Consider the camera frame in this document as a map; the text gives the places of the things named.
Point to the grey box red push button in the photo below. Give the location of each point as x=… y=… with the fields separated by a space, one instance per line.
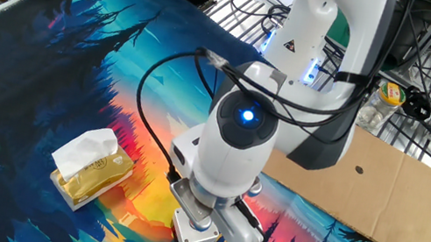
x=190 y=237

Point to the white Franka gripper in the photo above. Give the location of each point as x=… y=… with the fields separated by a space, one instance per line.
x=240 y=232

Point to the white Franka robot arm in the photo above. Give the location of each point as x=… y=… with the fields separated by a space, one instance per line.
x=231 y=159

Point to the glass jar yellow lid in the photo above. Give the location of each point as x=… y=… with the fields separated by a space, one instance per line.
x=382 y=110

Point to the green table mat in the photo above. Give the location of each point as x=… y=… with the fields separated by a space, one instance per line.
x=340 y=29

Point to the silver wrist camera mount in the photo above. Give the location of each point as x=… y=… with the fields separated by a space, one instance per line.
x=188 y=201

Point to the gold tissue pack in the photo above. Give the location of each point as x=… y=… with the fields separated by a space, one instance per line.
x=99 y=176

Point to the forest sunset printed cloth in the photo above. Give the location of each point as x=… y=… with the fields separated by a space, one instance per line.
x=26 y=83

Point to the brown cardboard sheet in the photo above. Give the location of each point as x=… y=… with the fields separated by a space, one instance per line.
x=361 y=200

